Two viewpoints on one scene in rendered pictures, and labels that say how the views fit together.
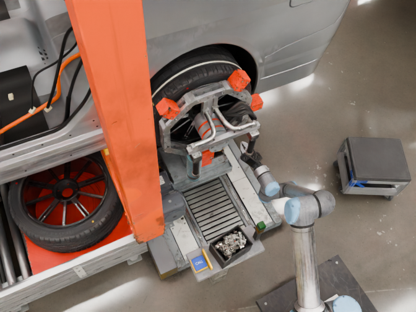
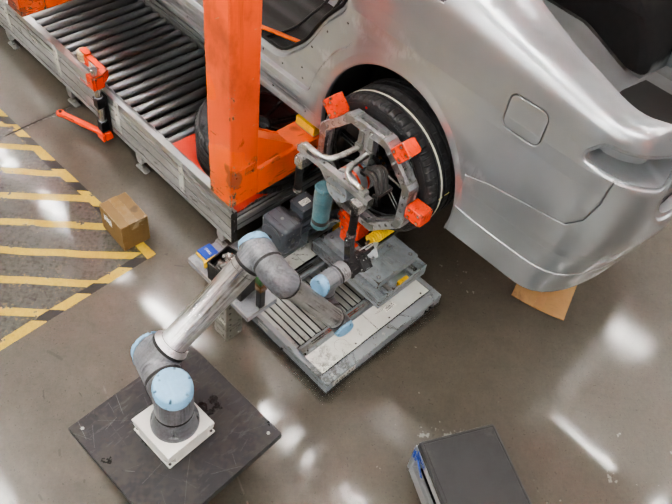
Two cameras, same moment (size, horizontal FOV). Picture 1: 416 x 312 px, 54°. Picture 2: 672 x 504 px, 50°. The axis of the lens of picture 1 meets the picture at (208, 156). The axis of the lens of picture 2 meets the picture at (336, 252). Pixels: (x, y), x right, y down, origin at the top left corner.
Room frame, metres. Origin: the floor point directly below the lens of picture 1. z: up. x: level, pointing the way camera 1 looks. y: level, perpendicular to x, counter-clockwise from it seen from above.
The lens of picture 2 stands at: (0.51, -2.12, 3.02)
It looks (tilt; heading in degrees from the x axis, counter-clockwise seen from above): 50 degrees down; 70
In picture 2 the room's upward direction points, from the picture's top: 9 degrees clockwise
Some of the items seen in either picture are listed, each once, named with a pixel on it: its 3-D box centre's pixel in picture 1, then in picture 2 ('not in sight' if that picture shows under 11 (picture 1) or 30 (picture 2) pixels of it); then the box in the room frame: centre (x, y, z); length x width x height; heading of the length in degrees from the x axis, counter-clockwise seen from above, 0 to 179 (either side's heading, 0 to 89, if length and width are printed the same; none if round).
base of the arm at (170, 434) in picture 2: not in sight; (174, 414); (0.46, -0.78, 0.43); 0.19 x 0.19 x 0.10
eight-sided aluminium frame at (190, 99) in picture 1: (205, 121); (364, 172); (1.37, 0.03, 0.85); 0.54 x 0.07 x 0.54; 121
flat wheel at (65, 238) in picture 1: (69, 195); (256, 137); (1.03, 0.83, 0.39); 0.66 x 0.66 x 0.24
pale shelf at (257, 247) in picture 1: (225, 252); (231, 279); (0.76, -0.16, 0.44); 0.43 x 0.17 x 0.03; 121
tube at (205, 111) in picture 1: (200, 124); (333, 140); (1.22, 0.05, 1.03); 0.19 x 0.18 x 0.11; 31
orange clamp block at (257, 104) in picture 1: (253, 103); (418, 213); (1.54, -0.23, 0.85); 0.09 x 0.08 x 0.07; 121
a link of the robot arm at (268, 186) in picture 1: (268, 184); (326, 281); (1.13, -0.37, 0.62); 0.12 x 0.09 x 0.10; 31
